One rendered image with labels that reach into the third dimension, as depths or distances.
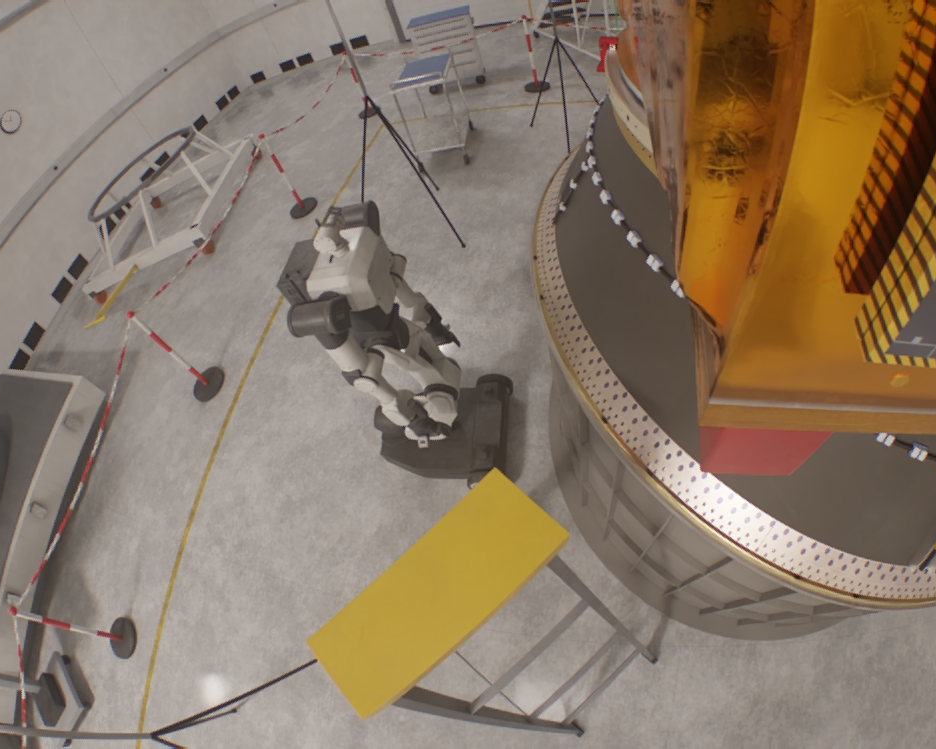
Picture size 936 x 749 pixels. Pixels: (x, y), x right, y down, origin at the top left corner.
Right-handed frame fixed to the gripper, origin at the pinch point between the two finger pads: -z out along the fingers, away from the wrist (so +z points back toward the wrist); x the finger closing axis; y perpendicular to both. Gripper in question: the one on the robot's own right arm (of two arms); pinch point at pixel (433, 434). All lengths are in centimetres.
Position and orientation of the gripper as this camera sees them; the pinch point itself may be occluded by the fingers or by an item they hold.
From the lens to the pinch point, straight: 183.6
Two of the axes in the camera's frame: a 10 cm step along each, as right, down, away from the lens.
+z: -4.2, -5.1, -7.5
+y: 0.9, -8.5, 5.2
